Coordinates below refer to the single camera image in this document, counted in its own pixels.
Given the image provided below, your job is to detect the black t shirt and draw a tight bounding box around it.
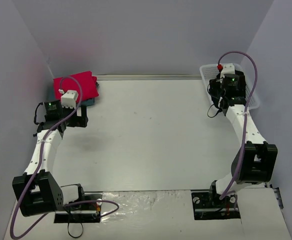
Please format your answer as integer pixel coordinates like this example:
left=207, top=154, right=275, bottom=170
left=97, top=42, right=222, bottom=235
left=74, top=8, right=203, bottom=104
left=220, top=70, right=246, bottom=98

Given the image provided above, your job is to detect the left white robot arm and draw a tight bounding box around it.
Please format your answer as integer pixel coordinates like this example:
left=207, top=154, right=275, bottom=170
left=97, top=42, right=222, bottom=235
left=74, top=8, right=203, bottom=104
left=12, top=100, right=88, bottom=217

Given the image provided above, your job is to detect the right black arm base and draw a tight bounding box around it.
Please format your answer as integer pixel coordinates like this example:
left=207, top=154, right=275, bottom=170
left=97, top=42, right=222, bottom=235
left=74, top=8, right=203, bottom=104
left=191, top=190, right=241, bottom=221

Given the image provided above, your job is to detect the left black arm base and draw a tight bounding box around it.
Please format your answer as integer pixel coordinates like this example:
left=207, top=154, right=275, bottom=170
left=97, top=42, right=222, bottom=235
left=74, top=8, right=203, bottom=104
left=53, top=192, right=103, bottom=224

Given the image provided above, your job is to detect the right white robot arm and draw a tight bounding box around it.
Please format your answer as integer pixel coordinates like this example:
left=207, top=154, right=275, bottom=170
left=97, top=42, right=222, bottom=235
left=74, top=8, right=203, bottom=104
left=207, top=71, right=278, bottom=207

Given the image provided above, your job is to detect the white plastic basket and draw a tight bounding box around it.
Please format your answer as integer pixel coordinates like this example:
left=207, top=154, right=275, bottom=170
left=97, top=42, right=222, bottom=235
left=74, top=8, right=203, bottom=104
left=199, top=63, right=260, bottom=110

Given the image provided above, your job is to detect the folded teal t shirt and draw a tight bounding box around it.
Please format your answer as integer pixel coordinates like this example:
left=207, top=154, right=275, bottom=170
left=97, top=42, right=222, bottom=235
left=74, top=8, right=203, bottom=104
left=45, top=84, right=96, bottom=107

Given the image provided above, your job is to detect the folded red t shirt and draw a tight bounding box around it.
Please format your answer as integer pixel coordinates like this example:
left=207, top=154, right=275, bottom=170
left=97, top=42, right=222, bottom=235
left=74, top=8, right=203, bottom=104
left=53, top=71, right=99, bottom=103

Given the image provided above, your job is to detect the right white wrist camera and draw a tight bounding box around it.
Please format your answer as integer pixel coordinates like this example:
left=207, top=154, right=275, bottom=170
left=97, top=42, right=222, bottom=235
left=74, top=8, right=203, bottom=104
left=216, top=63, right=235, bottom=79

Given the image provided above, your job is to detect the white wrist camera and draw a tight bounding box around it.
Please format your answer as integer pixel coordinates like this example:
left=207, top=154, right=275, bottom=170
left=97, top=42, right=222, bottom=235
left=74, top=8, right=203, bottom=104
left=58, top=89, right=79, bottom=109
left=216, top=63, right=235, bottom=79

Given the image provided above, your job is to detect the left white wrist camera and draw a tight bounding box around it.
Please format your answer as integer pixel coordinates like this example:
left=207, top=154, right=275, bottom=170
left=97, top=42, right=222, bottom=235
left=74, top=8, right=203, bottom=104
left=58, top=89, right=79, bottom=109

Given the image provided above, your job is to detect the aluminium table rail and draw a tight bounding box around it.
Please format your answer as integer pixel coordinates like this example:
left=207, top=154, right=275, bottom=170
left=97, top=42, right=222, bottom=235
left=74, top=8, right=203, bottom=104
left=96, top=74, right=202, bottom=81

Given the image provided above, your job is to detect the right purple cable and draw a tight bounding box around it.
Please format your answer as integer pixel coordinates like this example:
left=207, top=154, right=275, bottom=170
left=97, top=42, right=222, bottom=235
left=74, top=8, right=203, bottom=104
left=217, top=51, right=259, bottom=201

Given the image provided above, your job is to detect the purple cable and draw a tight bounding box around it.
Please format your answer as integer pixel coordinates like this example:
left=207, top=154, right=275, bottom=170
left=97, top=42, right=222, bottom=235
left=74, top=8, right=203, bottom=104
left=217, top=51, right=259, bottom=201
left=10, top=76, right=120, bottom=239

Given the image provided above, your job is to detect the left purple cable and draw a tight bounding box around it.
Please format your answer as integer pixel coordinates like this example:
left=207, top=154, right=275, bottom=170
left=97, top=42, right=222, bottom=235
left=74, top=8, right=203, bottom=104
left=10, top=76, right=120, bottom=239

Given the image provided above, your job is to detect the black loop cable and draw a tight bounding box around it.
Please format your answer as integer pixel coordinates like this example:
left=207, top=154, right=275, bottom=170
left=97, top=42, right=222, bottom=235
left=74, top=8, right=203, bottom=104
left=67, top=221, right=84, bottom=238

